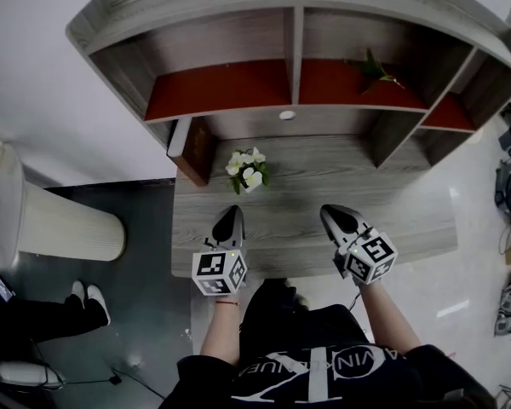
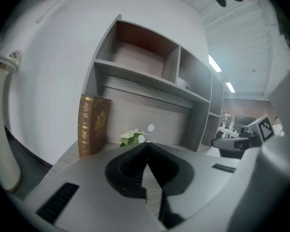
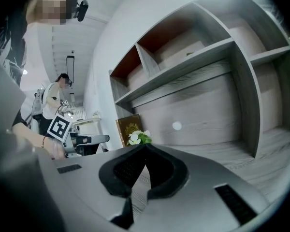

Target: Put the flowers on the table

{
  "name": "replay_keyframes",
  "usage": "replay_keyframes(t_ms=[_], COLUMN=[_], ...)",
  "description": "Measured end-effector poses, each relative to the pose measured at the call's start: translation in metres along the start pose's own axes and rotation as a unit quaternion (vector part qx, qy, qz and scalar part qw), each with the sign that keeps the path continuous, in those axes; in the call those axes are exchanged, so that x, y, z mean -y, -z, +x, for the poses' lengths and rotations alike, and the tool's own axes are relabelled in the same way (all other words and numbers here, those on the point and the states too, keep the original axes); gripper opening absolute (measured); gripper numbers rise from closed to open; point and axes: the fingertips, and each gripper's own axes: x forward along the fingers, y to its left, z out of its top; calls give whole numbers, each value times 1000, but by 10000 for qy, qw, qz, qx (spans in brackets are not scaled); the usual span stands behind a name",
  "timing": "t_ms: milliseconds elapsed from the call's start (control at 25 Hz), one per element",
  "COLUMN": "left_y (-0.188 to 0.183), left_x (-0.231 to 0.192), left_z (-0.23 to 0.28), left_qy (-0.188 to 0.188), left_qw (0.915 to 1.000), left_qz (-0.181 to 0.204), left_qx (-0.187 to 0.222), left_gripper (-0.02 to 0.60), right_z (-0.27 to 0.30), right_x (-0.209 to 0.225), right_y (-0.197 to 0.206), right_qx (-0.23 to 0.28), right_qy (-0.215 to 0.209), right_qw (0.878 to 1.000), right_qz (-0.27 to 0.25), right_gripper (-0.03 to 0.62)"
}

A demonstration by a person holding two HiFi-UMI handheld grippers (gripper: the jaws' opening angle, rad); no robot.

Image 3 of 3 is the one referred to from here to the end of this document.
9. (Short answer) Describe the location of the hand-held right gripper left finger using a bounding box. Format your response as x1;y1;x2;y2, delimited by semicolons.
52;144;147;232

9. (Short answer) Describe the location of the person's black printed t-shirt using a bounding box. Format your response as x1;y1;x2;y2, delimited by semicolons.
0;14;29;128

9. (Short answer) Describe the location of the grey wooden shelf unit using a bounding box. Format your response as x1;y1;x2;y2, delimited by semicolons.
108;0;290;217

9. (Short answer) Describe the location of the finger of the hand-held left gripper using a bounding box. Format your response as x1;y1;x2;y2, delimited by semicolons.
78;144;100;156
76;134;110;145

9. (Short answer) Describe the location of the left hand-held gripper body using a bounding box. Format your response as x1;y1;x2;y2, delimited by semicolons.
47;113;84;159

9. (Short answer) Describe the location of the black head-mounted camera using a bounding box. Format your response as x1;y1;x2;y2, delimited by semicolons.
73;0;89;22

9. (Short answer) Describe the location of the brown gold-patterned book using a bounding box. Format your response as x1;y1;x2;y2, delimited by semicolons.
115;114;144;148

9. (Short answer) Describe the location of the person's head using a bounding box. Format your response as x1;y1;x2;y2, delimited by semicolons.
25;0;79;27

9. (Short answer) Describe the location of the black framed ceiling light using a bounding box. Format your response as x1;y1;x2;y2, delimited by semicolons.
65;55;76;84

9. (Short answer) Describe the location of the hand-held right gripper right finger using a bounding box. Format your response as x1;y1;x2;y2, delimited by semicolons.
132;144;269;232

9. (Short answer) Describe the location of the person's left forearm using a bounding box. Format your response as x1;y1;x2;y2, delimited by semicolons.
11;123;66;160

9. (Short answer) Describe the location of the white grey machine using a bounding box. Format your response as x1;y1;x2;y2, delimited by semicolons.
30;87;44;131

